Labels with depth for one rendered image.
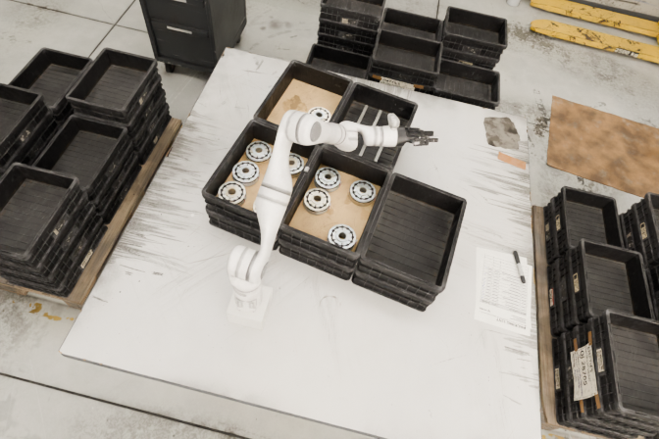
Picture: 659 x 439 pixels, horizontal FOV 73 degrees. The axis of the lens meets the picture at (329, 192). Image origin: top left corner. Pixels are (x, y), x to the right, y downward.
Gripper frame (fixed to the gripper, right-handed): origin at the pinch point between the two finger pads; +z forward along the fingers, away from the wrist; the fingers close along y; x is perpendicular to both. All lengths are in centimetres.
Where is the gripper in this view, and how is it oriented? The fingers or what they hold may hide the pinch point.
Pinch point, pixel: (431, 136)
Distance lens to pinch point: 167.2
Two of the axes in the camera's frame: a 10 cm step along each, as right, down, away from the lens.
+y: 1.3, 4.6, -8.8
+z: 9.9, -0.2, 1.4
